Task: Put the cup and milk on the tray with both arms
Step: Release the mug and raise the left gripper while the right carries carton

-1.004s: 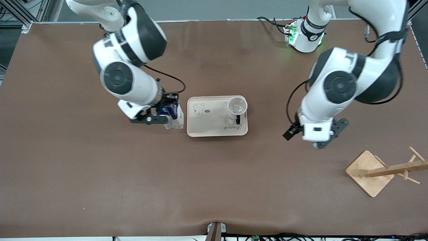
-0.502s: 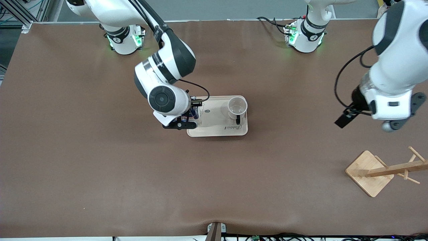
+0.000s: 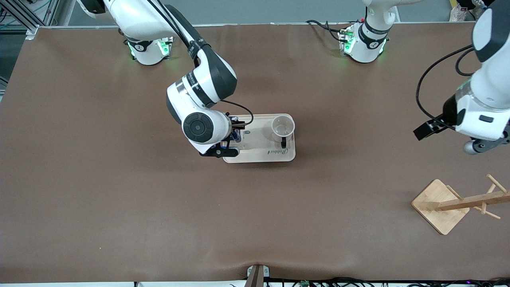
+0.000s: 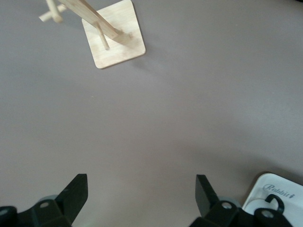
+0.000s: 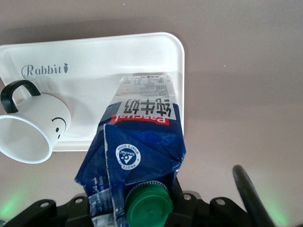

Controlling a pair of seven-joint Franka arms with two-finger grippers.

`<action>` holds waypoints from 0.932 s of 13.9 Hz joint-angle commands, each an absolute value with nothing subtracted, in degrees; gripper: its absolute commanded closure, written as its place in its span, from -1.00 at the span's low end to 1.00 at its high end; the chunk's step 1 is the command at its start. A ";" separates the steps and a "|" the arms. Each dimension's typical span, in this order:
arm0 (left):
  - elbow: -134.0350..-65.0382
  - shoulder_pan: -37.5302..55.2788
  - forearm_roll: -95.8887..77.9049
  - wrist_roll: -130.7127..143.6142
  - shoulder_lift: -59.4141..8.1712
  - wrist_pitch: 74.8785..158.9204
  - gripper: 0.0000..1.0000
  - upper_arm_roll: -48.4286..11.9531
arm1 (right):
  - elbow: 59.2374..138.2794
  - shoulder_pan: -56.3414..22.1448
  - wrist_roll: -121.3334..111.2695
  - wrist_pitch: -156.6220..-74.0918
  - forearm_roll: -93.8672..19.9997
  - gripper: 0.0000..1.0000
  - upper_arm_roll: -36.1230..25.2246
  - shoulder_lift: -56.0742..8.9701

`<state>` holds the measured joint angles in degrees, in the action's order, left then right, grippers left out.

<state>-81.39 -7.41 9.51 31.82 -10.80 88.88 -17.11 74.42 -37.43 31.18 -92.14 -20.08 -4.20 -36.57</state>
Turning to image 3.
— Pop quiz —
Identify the white mug black handle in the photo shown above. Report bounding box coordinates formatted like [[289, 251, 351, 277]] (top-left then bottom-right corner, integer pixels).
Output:
[[271, 115, 296, 149]]

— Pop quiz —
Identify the white rabbit print tray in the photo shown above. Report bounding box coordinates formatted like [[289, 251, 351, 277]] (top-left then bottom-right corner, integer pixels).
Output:
[[223, 114, 296, 164]]

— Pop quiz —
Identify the wooden mug rack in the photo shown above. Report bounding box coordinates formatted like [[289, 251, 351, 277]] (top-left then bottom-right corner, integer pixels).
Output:
[[412, 174, 510, 236]]

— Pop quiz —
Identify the beige packet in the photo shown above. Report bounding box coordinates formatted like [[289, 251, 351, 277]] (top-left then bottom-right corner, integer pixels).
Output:
[[449, 0, 470, 22]]

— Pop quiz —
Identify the black left base cable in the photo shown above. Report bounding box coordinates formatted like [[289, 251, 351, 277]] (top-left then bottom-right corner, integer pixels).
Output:
[[306, 19, 344, 42]]

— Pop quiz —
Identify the metal table edge bracket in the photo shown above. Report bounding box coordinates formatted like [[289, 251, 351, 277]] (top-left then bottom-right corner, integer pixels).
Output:
[[247, 264, 271, 287]]

